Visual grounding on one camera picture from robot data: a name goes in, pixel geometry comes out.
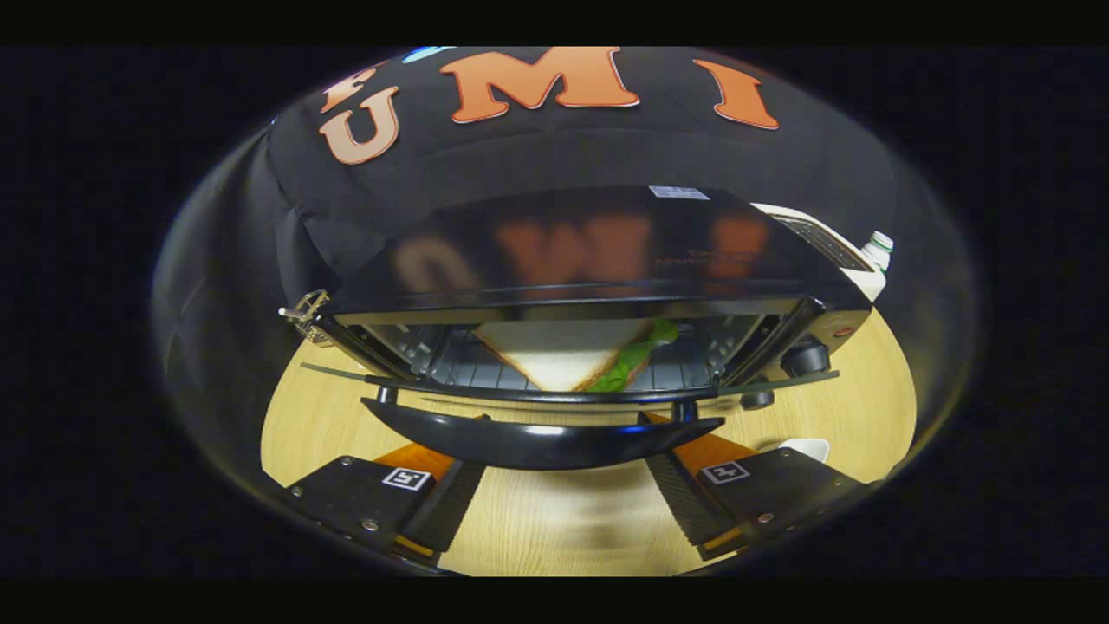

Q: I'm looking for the white bottle with green label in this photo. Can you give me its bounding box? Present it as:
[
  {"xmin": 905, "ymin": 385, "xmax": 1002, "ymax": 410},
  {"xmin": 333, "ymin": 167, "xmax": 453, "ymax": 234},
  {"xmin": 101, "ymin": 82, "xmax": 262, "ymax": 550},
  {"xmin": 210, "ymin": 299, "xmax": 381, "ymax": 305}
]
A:
[{"xmin": 859, "ymin": 231, "xmax": 895, "ymax": 271}]

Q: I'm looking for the white pop-up toaster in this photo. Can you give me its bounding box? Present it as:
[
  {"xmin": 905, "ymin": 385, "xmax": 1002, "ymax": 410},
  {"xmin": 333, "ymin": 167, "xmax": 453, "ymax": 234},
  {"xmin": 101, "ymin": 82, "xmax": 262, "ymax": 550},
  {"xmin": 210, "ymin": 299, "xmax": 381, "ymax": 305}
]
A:
[{"xmin": 752, "ymin": 202, "xmax": 886, "ymax": 302}]

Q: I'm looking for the black toaster oven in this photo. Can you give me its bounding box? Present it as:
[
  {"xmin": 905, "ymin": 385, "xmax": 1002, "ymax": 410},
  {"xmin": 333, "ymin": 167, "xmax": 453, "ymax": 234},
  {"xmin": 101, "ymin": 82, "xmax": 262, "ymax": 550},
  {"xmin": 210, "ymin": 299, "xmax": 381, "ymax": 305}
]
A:
[{"xmin": 299, "ymin": 185, "xmax": 874, "ymax": 471}]

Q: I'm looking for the triangular lettuce sandwich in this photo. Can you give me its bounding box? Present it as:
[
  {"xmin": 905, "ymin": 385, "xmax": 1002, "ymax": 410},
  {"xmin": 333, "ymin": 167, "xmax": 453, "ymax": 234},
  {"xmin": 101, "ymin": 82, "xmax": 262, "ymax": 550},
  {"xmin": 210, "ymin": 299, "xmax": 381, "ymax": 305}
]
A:
[{"xmin": 472, "ymin": 317, "xmax": 681, "ymax": 393}]

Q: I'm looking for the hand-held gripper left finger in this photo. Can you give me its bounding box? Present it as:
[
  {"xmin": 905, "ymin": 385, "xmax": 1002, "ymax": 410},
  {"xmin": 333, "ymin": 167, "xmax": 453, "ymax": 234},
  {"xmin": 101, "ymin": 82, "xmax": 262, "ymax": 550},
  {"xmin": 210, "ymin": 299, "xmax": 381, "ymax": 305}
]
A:
[{"xmin": 282, "ymin": 440, "xmax": 488, "ymax": 564}]

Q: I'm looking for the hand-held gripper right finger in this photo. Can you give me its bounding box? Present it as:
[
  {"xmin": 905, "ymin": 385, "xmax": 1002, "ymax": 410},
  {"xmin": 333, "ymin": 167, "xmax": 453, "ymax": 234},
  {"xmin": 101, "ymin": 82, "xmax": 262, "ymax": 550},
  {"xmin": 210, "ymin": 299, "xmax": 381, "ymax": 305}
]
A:
[{"xmin": 641, "ymin": 412, "xmax": 876, "ymax": 562}]

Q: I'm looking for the clear glass holder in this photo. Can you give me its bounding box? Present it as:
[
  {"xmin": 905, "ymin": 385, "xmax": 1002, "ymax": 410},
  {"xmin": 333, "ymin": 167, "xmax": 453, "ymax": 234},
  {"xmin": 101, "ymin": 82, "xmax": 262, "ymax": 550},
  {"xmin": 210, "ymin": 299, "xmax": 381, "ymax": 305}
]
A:
[{"xmin": 277, "ymin": 289, "xmax": 334, "ymax": 348}]

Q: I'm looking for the white plate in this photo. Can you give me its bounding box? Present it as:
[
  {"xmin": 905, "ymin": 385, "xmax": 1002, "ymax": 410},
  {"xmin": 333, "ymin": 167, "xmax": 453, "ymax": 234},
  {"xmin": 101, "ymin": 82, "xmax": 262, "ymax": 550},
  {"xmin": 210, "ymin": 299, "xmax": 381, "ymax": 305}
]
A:
[{"xmin": 775, "ymin": 438, "xmax": 831, "ymax": 465}]

